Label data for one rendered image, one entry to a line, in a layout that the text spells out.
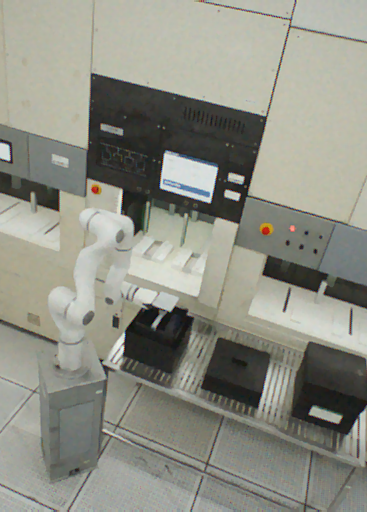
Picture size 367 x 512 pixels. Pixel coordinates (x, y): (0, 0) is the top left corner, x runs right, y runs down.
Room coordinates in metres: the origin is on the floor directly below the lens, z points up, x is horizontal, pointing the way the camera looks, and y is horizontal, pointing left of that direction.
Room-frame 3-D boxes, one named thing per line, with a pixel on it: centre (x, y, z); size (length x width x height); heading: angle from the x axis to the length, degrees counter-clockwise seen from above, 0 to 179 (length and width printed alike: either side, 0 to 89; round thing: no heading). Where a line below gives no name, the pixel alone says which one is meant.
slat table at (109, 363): (1.71, -0.39, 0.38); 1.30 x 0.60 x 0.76; 76
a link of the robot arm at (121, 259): (1.78, 0.30, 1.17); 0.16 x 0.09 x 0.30; 166
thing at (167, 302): (1.75, 0.05, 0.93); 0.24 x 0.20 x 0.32; 165
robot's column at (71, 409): (1.54, 0.45, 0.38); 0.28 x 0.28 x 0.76; 31
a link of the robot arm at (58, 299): (1.56, 0.48, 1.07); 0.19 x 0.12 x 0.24; 60
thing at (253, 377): (1.65, -0.37, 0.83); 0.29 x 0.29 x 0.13; 79
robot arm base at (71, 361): (1.54, 0.45, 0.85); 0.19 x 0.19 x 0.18
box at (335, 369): (1.58, -0.80, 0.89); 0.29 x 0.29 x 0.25; 80
